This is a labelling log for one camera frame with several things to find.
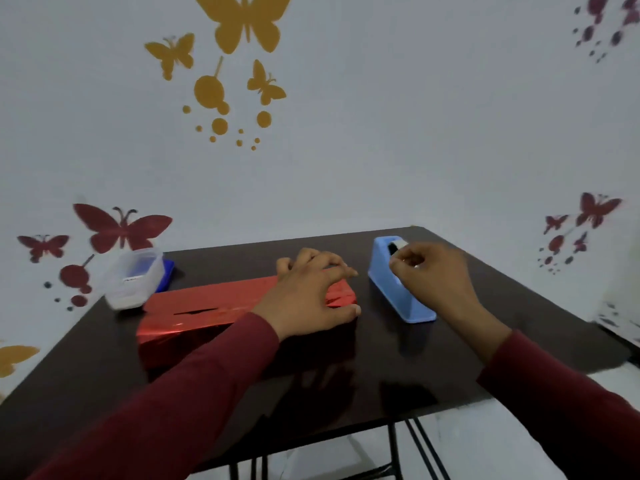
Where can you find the person's left hand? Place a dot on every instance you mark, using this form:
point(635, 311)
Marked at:
point(295, 302)

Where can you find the person's right hand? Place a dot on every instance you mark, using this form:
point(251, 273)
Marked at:
point(440, 279)

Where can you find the person's left little finger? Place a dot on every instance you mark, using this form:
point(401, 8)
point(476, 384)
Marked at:
point(283, 265)

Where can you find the person's left thumb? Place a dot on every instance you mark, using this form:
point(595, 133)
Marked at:
point(342, 312)

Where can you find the person's right thumb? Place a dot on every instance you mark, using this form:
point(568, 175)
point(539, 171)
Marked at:
point(400, 269)

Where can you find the clear tape roll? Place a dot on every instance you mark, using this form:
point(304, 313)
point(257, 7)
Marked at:
point(399, 243)

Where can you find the red foil gift box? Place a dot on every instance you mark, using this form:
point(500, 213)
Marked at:
point(200, 309)

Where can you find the person's left forearm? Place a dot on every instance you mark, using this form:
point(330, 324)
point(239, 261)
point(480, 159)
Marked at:
point(170, 409)

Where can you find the person's right forearm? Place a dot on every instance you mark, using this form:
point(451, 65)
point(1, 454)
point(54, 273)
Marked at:
point(560, 404)

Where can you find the blue tape dispenser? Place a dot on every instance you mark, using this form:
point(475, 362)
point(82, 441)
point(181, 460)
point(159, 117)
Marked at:
point(395, 289)

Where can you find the blue container lid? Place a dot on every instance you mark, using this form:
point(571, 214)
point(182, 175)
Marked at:
point(167, 274)

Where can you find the clear plastic container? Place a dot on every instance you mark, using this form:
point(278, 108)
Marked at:
point(132, 279)

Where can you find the single yellow butterfly decal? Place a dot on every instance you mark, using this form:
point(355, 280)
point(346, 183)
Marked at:
point(12, 357)

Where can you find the black metal table frame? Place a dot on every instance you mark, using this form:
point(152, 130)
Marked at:
point(395, 447)

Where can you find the red butterfly wall decals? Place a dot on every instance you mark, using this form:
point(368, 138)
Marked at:
point(120, 229)
point(595, 209)

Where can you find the yellow butterfly wall decals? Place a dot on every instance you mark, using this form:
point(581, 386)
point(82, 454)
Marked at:
point(230, 24)

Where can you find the purple butterfly wall decals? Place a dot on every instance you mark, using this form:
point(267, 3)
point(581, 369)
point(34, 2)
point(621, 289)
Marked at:
point(597, 4)

